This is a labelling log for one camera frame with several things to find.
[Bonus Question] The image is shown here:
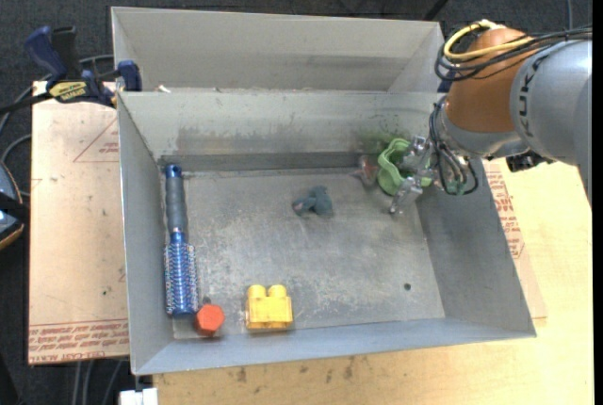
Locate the small red toy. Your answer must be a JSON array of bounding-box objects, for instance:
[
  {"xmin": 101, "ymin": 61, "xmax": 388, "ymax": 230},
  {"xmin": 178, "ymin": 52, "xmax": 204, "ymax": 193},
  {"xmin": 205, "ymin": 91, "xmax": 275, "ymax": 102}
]
[{"xmin": 351, "ymin": 154, "xmax": 381, "ymax": 187}]

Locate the dark green toy animal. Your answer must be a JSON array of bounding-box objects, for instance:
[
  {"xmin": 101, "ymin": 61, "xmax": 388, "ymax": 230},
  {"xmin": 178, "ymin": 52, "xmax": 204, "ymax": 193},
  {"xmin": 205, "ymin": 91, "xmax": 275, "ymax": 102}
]
[{"xmin": 290, "ymin": 185, "xmax": 335, "ymax": 219}]

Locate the brown cardboard board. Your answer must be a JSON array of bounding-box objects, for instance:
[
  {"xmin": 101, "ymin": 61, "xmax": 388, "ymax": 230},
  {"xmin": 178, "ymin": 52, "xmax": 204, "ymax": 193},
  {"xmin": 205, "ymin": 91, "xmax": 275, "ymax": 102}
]
[{"xmin": 27, "ymin": 80, "xmax": 549, "ymax": 366}]

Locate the orange hexagonal block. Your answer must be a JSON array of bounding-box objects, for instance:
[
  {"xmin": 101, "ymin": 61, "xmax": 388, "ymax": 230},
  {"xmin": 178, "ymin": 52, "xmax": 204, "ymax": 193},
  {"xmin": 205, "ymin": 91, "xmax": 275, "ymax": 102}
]
[{"xmin": 193, "ymin": 302, "xmax": 226, "ymax": 338}]

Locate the yellow toy building brick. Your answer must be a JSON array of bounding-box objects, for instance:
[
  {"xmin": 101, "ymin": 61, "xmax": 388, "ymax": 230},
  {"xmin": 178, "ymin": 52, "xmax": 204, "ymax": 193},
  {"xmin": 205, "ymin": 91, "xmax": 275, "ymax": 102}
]
[{"xmin": 244, "ymin": 283, "xmax": 295, "ymax": 332}]

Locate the blue round hairbrush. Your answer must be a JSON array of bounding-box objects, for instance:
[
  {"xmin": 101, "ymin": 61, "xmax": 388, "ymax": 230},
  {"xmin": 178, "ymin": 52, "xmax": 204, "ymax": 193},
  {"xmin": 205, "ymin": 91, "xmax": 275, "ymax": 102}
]
[{"xmin": 162, "ymin": 163, "xmax": 201, "ymax": 318}]

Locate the light green plastic toy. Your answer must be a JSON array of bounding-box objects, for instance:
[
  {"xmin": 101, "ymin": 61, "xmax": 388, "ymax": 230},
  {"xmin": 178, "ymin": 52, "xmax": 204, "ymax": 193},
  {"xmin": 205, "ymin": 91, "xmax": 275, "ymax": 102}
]
[{"xmin": 376, "ymin": 138, "xmax": 433, "ymax": 197}]

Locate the grey metal bin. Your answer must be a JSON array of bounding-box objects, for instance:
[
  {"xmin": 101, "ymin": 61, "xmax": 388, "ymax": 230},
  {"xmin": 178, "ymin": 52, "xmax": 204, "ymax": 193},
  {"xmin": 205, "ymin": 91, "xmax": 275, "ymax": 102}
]
[{"xmin": 110, "ymin": 6, "xmax": 537, "ymax": 377}]

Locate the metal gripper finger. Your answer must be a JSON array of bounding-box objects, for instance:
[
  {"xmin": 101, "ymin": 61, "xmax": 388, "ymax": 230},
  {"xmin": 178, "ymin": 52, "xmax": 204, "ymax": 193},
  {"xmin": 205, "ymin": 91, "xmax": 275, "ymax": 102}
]
[
  {"xmin": 399, "ymin": 136, "xmax": 432, "ymax": 172},
  {"xmin": 388, "ymin": 176, "xmax": 424, "ymax": 215}
]

